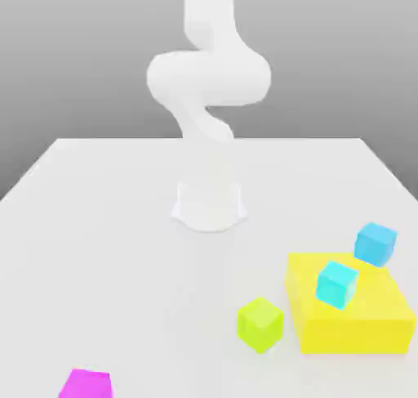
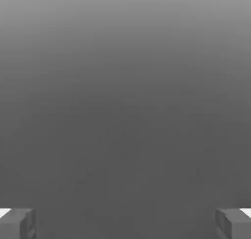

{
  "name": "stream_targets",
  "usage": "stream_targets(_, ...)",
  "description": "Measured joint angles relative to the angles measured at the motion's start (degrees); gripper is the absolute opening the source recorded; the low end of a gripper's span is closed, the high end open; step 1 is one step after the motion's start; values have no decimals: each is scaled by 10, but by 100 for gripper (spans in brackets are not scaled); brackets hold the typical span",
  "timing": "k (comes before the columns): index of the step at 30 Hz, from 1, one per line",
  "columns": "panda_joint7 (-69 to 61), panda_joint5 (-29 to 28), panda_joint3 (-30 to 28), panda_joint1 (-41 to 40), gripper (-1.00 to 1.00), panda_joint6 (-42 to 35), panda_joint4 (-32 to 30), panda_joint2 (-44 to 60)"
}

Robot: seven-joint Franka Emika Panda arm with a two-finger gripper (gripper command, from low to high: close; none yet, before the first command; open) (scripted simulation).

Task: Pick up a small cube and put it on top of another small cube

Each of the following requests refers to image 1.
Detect small blue cube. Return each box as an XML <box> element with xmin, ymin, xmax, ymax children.
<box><xmin>354</xmin><ymin>221</ymin><xmax>398</xmax><ymax>269</ymax></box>

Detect small cyan cube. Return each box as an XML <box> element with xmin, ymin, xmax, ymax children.
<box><xmin>314</xmin><ymin>260</ymin><xmax>360</xmax><ymax>311</ymax></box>

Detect small lime cube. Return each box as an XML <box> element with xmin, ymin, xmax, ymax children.
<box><xmin>236</xmin><ymin>297</ymin><xmax>286</xmax><ymax>355</ymax></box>

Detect large yellow box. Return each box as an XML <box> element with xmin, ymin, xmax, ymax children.
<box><xmin>286</xmin><ymin>252</ymin><xmax>418</xmax><ymax>356</ymax></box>

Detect small magenta cube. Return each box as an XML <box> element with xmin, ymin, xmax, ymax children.
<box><xmin>58</xmin><ymin>367</ymin><xmax>114</xmax><ymax>398</ymax></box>

